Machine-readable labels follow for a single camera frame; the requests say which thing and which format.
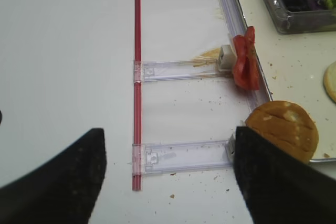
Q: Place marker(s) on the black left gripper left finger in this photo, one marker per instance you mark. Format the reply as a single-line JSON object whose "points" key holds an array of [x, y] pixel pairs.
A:
{"points": [[64, 189]]}

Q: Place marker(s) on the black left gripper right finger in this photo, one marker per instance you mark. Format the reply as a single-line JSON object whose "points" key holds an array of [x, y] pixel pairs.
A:
{"points": [[276, 187]]}

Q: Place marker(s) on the red tomato slices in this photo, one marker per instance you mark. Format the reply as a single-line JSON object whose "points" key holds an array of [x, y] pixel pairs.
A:
{"points": [[245, 70]]}

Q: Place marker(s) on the white pusher block by tomato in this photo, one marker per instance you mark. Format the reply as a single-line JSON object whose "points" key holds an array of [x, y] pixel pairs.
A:
{"points": [[227, 58]]}

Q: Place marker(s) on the left bun half rear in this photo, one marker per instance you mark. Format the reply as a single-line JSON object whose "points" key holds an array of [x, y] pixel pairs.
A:
{"points": [[287, 126]]}

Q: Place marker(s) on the white pusher block by left bun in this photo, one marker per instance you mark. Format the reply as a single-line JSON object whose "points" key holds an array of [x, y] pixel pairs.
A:
{"points": [[231, 148]]}

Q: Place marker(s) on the white metal tray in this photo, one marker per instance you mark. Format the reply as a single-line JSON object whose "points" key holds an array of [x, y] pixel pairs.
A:
{"points": [[294, 50]]}

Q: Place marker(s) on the left red strip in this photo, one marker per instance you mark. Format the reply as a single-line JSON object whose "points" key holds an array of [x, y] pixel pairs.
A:
{"points": [[137, 119]]}

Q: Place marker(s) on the clear plastic salad container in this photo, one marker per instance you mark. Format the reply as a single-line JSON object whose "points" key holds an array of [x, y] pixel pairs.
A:
{"points": [[302, 16]]}

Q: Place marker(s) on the left lower clear cross rail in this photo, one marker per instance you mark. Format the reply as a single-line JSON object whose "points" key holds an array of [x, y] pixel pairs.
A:
{"points": [[154, 159]]}

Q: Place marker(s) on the clear cross rail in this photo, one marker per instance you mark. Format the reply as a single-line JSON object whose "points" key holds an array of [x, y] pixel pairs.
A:
{"points": [[178, 70], [154, 159]]}

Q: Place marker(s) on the left upper clear cross rail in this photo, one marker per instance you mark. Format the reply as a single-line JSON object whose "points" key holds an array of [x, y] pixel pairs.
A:
{"points": [[178, 70]]}

